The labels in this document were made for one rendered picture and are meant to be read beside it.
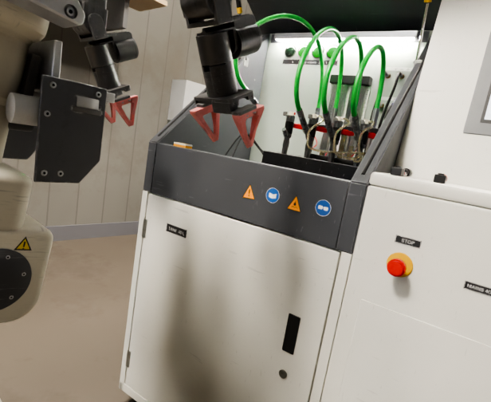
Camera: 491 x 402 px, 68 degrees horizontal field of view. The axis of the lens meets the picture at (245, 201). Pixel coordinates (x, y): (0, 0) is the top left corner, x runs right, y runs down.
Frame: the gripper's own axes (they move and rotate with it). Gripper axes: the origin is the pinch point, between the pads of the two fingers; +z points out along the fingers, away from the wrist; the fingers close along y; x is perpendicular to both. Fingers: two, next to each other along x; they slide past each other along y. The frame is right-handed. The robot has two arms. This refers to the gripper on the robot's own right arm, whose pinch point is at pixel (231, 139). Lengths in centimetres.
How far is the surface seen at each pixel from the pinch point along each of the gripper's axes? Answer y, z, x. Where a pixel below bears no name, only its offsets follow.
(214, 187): 22.1, 20.6, -10.3
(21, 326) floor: 119, 91, 41
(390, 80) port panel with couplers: 3, 9, -80
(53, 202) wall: 235, 89, -21
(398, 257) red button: -28.3, 27.8, -14.8
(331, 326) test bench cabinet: -17.7, 45.5, -4.3
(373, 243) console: -22.7, 26.5, -14.8
